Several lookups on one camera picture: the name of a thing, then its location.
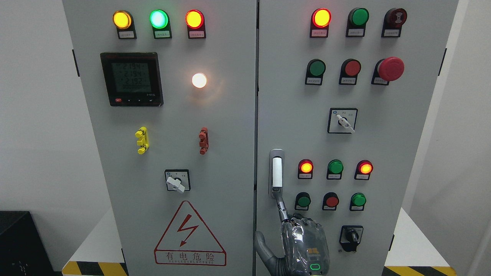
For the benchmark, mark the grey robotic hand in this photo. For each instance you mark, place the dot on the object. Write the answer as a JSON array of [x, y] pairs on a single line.
[[304, 244]]

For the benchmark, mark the silver cabinet door handle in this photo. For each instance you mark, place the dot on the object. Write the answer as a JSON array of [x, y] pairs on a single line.
[[276, 163]]

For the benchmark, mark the grey right cabinet door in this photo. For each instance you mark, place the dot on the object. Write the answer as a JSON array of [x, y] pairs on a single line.
[[344, 90]]

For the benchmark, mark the grey cabinet door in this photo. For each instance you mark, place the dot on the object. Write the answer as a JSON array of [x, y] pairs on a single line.
[[344, 90], [222, 179]]

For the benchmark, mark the grey left cabinet door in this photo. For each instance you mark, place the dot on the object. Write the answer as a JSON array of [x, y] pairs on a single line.
[[222, 179]]

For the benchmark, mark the red button bottom middle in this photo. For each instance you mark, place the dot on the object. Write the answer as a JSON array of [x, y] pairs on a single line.
[[330, 202]]

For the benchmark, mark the green button bottom right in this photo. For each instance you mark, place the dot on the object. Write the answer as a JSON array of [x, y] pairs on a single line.
[[357, 202]]

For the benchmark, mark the red lit indicator lower left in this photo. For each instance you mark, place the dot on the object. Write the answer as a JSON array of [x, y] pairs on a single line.
[[305, 169]]

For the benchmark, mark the green button lower middle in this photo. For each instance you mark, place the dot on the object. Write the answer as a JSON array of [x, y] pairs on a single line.
[[334, 170]]

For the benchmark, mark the red lit indicator lower right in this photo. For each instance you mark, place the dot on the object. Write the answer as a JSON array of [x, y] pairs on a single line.
[[363, 170]]

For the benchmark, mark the white platform with hazard stripes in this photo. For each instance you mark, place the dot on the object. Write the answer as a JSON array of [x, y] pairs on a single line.
[[411, 252]]

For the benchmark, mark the red electric warning sign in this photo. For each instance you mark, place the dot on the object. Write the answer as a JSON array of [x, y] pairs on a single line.
[[188, 240]]

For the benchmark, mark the red terminal connector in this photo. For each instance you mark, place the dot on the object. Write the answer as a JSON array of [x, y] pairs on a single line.
[[203, 140]]

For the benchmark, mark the green button second row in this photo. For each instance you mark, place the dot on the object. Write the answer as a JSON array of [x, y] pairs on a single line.
[[315, 72]]

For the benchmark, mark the red button second row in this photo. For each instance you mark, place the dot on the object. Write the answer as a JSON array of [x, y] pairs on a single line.
[[350, 69]]

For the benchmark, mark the red emergency stop button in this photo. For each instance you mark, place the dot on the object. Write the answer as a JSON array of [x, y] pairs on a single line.
[[387, 70]]

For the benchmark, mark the white indicator light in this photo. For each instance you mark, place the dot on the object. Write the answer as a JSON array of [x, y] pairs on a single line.
[[199, 80]]

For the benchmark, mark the yellow terminal connector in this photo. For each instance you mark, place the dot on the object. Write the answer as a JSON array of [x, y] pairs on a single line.
[[142, 140]]

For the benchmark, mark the red lit indicator top right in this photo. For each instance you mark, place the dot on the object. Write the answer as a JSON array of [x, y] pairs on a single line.
[[319, 24]]

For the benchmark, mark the green button top row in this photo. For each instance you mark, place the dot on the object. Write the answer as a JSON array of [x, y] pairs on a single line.
[[356, 22]]

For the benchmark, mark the black digital power meter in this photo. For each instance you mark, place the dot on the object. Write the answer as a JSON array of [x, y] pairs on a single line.
[[132, 79]]

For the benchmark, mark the dark red buzzer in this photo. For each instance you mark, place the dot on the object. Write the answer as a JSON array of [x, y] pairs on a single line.
[[393, 22]]

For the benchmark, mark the red lit indicator light left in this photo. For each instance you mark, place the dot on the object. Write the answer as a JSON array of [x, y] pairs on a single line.
[[195, 24]]

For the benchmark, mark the green lit indicator light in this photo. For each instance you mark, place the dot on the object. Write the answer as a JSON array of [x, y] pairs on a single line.
[[161, 25]]

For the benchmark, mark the black box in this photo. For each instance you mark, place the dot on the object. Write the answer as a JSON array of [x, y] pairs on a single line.
[[21, 250]]

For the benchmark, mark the yellow indicator light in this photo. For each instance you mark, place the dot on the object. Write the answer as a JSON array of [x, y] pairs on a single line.
[[124, 23]]

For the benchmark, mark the black rotary key switch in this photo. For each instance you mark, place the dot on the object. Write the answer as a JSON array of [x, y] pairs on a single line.
[[350, 237]]

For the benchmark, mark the white lever selector switch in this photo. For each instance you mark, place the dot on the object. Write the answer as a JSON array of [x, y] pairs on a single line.
[[342, 120]]

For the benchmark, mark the white selector switch left door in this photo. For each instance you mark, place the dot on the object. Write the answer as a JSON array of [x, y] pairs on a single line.
[[177, 180]]

